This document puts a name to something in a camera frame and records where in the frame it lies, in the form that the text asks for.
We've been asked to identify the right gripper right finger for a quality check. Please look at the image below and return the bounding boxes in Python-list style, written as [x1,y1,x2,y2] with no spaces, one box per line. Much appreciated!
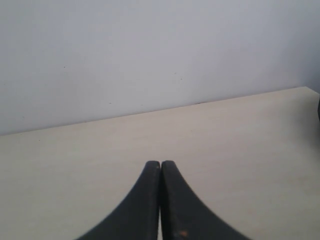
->
[159,160,248,240]

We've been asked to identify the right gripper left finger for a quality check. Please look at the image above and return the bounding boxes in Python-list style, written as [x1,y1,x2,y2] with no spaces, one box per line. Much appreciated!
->
[79,161,161,240]

